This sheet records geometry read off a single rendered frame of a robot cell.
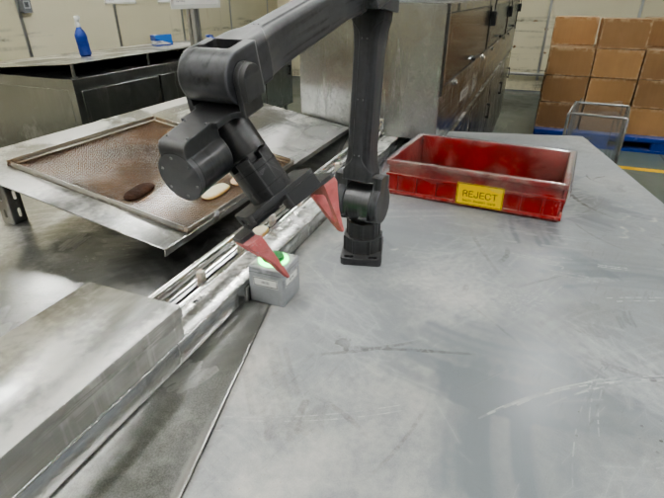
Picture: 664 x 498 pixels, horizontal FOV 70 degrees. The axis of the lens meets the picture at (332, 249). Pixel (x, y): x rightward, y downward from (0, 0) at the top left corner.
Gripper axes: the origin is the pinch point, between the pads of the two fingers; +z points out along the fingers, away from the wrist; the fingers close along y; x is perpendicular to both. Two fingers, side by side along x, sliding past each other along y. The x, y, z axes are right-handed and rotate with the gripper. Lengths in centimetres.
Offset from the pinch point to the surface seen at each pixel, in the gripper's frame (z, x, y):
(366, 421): 22.1, 4.5, 8.9
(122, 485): 7.2, 0.1, 35.2
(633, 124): 193, -240, -395
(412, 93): 9, -85, -85
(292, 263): 7.7, -23.2, -1.8
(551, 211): 42, -27, -64
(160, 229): -8.7, -46.6, 11.4
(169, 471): 9.8, 0.7, 30.6
